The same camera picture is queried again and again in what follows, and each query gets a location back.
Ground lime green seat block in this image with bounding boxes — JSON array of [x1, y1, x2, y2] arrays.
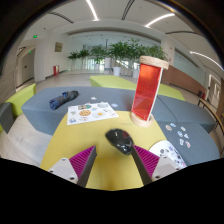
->
[[4, 83, 37, 118]]

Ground lime green upholstered bench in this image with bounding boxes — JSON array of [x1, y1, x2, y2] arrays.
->
[[159, 83, 186, 102], [89, 74, 140, 91]]

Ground row of potted plants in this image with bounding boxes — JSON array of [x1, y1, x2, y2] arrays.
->
[[67, 38, 168, 79]]

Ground red prism with rope ends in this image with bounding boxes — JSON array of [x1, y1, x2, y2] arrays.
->
[[129, 55, 170, 128]]

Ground dark blue folded umbrella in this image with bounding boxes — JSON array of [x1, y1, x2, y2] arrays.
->
[[48, 90, 80, 111]]

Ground large grey upholstered bench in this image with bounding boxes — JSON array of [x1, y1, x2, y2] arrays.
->
[[21, 86, 138, 136]]

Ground wooden bench with black frame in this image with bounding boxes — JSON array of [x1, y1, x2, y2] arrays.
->
[[196, 96, 224, 134]]

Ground framed wall sign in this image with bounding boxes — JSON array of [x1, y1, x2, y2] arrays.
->
[[54, 41, 64, 53]]

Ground white sticker sheet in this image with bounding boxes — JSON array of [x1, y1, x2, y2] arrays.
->
[[66, 102, 120, 126]]

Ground black computer mouse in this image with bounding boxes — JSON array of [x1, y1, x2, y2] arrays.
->
[[105, 128, 134, 156]]

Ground ceiling light strips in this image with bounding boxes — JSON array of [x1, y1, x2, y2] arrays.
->
[[84, 0, 224, 72]]

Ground white printed mouse pad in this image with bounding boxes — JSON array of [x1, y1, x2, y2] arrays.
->
[[148, 139, 188, 169]]

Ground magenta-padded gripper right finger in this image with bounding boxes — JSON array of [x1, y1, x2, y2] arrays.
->
[[130, 143, 183, 186]]

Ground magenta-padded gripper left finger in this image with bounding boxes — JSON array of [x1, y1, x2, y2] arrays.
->
[[48, 145, 98, 188]]

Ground dark grey seat block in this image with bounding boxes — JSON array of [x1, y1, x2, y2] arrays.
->
[[0, 102, 15, 134]]

